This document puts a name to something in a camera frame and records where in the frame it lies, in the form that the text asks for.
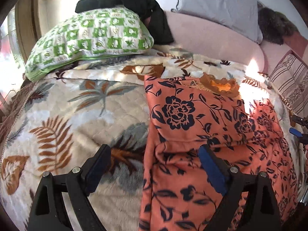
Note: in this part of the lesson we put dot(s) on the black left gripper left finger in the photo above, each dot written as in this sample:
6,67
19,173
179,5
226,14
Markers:
48,210

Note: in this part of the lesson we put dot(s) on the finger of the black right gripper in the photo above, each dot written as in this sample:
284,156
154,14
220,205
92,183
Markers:
302,138
299,120

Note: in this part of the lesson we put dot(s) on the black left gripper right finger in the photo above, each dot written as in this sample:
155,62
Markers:
260,211

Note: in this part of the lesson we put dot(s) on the orange black floral garment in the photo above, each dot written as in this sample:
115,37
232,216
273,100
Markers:
199,144

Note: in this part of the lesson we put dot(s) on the person's right hand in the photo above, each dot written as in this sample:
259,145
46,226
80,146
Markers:
306,158

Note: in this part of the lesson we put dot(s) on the striped beige pillow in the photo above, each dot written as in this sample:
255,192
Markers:
290,78

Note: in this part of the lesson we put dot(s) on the cream leaf pattern blanket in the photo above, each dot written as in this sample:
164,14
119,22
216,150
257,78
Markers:
62,120

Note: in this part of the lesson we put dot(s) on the dark furry cushion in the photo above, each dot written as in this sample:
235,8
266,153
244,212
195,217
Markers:
274,25

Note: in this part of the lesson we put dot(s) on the grey pillow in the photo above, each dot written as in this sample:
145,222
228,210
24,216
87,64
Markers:
238,15

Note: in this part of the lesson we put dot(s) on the pink bed headboard cushion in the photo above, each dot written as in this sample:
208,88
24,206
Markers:
201,36

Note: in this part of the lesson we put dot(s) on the green white patterned pillow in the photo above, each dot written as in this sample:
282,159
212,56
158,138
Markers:
95,34

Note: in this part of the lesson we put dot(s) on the black garment on pillow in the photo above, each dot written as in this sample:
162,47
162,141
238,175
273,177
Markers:
149,12

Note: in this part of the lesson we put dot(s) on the brown wooden window frame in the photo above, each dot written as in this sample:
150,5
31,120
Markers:
27,26

